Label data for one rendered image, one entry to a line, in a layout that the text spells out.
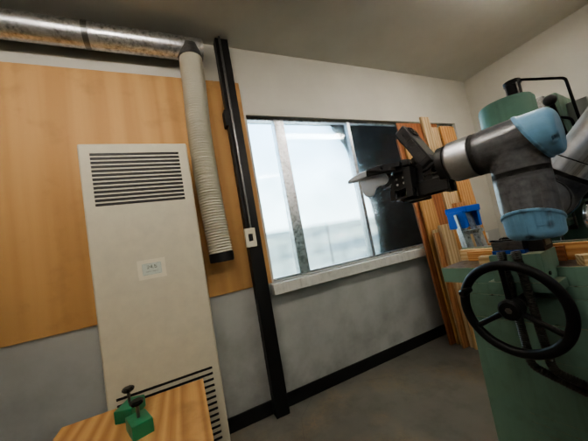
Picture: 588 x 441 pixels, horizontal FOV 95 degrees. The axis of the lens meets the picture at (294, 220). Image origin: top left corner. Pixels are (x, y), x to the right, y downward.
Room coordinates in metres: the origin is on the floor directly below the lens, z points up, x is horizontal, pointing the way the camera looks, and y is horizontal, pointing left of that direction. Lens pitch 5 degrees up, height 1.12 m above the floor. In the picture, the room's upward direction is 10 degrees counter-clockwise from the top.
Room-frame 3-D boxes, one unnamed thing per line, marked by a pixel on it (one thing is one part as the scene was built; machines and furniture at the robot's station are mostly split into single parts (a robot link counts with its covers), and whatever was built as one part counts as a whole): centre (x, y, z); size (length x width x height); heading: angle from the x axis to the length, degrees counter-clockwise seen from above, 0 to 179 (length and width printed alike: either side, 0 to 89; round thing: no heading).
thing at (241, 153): (1.89, 0.31, 1.35); 0.11 x 0.10 x 2.70; 115
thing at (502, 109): (1.02, -0.88, 1.35); 0.18 x 0.18 x 0.31
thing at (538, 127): (0.43, -0.37, 1.21); 0.11 x 0.08 x 0.09; 36
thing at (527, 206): (0.44, -0.38, 1.12); 0.11 x 0.08 x 0.11; 126
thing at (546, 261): (0.91, -0.72, 0.91); 0.15 x 0.14 x 0.09; 33
